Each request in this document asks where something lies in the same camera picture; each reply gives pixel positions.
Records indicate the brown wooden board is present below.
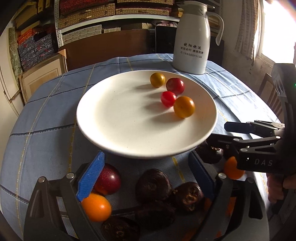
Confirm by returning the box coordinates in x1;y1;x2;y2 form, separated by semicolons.
58;29;151;71

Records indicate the white metal shelf rack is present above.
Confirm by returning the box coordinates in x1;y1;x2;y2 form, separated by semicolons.
54;0;222;50

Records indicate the white thermos jug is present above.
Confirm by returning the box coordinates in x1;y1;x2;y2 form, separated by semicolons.
172;1;225;75

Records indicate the orange cherry tomato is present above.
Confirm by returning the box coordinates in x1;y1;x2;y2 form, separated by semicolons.
173;96;196;118
81;193;112;222

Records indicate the white plate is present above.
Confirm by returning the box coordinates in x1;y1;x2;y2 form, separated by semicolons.
76;70;218;159

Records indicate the green patterned box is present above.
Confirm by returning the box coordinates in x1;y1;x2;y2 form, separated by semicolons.
8;28;23;72

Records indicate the dark red cherry tomato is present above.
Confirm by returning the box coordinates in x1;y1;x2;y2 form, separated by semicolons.
166;77;185;95

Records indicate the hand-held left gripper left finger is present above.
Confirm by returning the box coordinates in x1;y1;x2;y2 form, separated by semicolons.
24;151;105;241

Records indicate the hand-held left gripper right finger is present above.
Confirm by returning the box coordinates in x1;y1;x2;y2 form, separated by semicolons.
188;151;270;241

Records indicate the stack of orange boxes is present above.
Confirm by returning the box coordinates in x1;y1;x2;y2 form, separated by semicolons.
17;28;50;43

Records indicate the blue checked tablecloth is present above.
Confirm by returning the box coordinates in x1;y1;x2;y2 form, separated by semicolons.
0;54;287;241

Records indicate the beige wooden picture frame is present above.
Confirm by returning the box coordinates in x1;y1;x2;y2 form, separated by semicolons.
19;56;67;105

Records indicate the bright window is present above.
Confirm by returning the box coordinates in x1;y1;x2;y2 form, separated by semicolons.
259;0;296;63

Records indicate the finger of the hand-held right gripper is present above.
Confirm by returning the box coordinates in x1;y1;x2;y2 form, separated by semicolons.
207;133;281;160
224;120;286;139

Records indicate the dark wooden chair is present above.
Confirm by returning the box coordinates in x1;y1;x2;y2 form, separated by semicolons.
258;73;285;116

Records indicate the small red cherry tomato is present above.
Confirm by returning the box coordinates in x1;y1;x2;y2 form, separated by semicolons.
161;91;177;107

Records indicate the yellow cherry tomato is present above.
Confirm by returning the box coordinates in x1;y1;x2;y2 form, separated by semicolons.
150;72;166;88

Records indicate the stack of brown cardboard boxes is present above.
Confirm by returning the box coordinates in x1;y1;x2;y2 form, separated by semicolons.
14;0;55;30

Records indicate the person's right hand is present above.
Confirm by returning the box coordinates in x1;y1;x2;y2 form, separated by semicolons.
267;174;296;204

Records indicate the stack of woven flat boxes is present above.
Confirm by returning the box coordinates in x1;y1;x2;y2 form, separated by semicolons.
57;0;173;44

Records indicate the patterned curtain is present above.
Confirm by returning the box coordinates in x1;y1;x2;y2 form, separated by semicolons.
235;0;265;63

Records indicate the stack of blue floral boxes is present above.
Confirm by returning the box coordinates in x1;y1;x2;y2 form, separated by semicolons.
17;34;58;72

